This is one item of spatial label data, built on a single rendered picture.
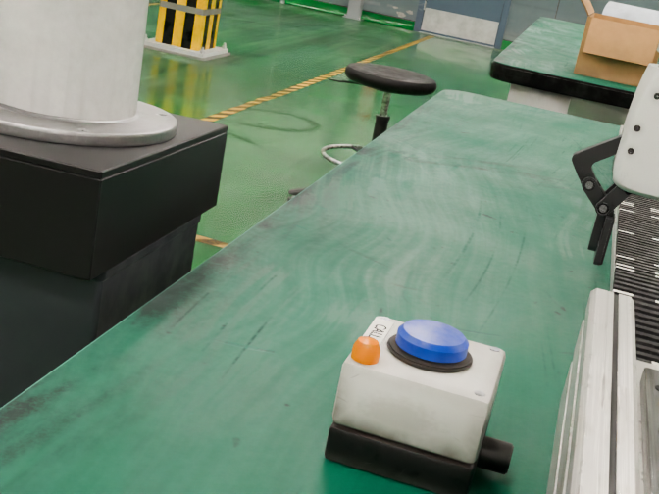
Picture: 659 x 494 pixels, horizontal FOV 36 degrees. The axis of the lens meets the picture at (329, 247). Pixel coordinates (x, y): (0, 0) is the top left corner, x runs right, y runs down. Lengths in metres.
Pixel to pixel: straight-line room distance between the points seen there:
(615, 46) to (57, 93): 2.10
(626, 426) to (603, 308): 0.16
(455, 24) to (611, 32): 8.96
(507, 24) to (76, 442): 11.20
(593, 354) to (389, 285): 0.31
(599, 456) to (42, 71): 0.53
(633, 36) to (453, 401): 2.30
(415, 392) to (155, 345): 0.20
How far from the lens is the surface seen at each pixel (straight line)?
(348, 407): 0.54
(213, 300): 0.74
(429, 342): 0.55
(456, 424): 0.54
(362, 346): 0.53
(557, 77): 2.68
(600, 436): 0.47
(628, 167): 0.82
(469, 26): 11.68
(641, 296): 0.86
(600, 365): 0.55
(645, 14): 5.45
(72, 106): 0.82
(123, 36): 0.83
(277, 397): 0.62
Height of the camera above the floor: 1.06
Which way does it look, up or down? 18 degrees down
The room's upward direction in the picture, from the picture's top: 11 degrees clockwise
